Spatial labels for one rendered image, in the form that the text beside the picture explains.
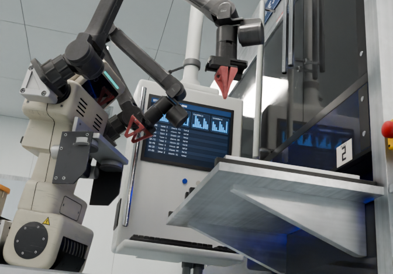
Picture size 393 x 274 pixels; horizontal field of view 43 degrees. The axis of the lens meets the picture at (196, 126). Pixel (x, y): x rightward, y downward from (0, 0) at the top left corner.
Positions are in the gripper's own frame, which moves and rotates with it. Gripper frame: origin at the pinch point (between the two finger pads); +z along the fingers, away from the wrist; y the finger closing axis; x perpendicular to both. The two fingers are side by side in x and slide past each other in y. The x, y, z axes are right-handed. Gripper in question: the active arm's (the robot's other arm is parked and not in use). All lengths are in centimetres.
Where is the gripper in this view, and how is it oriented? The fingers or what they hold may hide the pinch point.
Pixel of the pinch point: (225, 95)
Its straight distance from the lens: 127.6
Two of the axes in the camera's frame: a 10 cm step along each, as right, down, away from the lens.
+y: 9.8, 1.3, 1.8
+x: -2.1, 3.8, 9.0
